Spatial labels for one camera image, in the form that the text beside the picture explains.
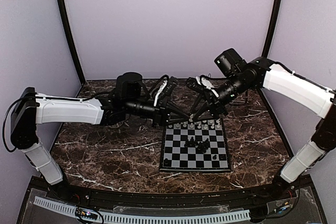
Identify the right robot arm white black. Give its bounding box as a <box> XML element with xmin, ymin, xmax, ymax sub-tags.
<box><xmin>187</xmin><ymin>48</ymin><xmax>335</xmax><ymax>200</ymax></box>

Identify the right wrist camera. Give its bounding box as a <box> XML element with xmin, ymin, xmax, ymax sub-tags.
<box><xmin>186</xmin><ymin>76</ymin><xmax>219</xmax><ymax>98</ymax></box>

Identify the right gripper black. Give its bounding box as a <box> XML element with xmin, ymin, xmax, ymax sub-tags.
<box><xmin>190</xmin><ymin>72</ymin><xmax>252</xmax><ymax>122</ymax></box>

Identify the black corner frame post left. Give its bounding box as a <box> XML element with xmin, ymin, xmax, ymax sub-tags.
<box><xmin>57</xmin><ymin>0</ymin><xmax>86</xmax><ymax>85</ymax></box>

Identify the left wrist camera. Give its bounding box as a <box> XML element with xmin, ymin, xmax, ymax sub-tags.
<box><xmin>153</xmin><ymin>77</ymin><xmax>178</xmax><ymax>106</ymax></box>

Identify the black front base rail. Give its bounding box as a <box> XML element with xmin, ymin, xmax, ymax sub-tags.
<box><xmin>17</xmin><ymin>175</ymin><xmax>327</xmax><ymax>223</ymax></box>

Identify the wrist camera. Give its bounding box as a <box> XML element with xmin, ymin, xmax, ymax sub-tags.
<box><xmin>153</xmin><ymin>77</ymin><xmax>178</xmax><ymax>106</ymax></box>
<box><xmin>186</xmin><ymin>76</ymin><xmax>219</xmax><ymax>98</ymax></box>

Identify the pile of black chess pieces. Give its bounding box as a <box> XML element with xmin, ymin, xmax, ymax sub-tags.
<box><xmin>184</xmin><ymin>136</ymin><xmax>210</xmax><ymax>154</ymax></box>

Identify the white perforated cable duct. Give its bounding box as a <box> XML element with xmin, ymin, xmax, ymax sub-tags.
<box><xmin>33</xmin><ymin>196</ymin><xmax>250</xmax><ymax>223</ymax></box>

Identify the black and white chessboard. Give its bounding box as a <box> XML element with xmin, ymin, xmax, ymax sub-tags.
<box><xmin>160</xmin><ymin>119</ymin><xmax>231</xmax><ymax>173</ymax></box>

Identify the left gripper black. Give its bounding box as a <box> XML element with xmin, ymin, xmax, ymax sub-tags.
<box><xmin>124</xmin><ymin>97</ymin><xmax>189</xmax><ymax>128</ymax></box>

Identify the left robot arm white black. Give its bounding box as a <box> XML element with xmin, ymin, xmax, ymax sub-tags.
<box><xmin>4</xmin><ymin>72</ymin><xmax>189</xmax><ymax>201</ymax></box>

